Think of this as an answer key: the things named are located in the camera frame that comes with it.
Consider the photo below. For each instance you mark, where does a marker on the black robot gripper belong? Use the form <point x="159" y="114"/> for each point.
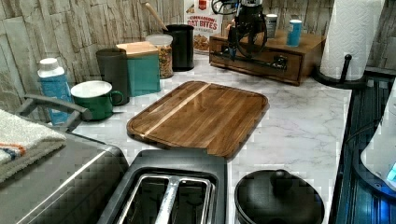
<point x="248" y="22"/>

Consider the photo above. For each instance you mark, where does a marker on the wooden drawer box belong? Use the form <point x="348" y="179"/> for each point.
<point x="301" y="59"/>

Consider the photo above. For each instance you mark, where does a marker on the oat bites cereal box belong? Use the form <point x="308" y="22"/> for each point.
<point x="205" y="22"/>

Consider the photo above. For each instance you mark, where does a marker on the black utensil canister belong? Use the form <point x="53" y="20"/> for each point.
<point x="182" y="46"/>

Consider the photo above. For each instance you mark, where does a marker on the blue salt container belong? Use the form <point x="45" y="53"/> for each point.
<point x="294" y="33"/>

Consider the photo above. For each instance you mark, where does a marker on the wooden cutting board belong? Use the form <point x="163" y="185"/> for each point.
<point x="197" y="114"/>

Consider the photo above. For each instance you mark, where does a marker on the clear glass food jar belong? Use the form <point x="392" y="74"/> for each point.
<point x="163" y="44"/>

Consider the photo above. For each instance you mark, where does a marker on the teal canister with wooden lid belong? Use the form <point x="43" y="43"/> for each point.
<point x="143" y="67"/>

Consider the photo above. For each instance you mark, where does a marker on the wooden spoon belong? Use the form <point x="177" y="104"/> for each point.
<point x="153" y="12"/>

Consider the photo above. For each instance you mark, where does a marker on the dark grey tall cup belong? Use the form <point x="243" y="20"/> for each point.
<point x="113" y="69"/>

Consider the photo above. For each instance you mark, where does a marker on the white paper towel roll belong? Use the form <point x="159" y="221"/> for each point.
<point x="351" y="31"/>

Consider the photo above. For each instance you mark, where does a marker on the black paper towel holder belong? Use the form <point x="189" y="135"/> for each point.
<point x="341" y="82"/>

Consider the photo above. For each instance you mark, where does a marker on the green enamel mug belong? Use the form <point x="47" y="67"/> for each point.
<point x="98" y="96"/>

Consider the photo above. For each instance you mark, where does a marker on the silver black toaster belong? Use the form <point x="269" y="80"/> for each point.
<point x="176" y="186"/>

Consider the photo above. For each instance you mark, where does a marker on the blue bottle with white cap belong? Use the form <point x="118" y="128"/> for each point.
<point x="53" y="80"/>

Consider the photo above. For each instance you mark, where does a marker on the striped folded towel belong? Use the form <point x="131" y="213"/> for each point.
<point x="23" y="142"/>

